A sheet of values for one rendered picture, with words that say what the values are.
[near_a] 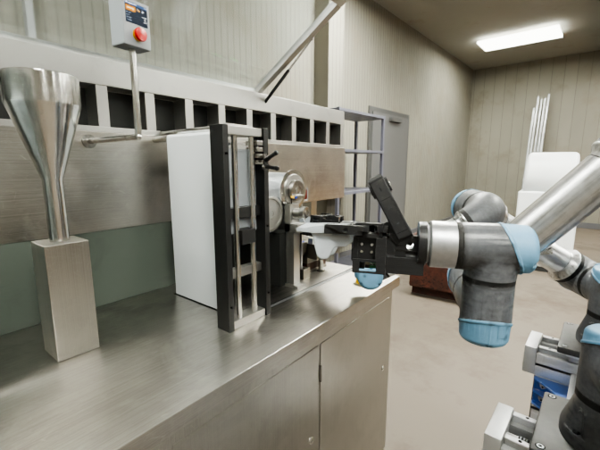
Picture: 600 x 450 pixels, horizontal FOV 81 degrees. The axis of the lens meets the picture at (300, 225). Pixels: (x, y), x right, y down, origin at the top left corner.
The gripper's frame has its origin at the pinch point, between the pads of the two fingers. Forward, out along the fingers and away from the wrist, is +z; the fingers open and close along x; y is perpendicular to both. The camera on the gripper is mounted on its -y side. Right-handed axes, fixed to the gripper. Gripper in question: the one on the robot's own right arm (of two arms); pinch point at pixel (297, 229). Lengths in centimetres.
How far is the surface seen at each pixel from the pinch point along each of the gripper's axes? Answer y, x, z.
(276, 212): 8.9, 15.0, -2.3
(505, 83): 207, -858, 75
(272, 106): 52, -20, 30
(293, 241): -1.7, 11.3, -6.9
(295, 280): -16.5, 10.1, -7.1
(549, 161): 29, -432, -52
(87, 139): 33, 62, 29
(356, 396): -58, 2, -29
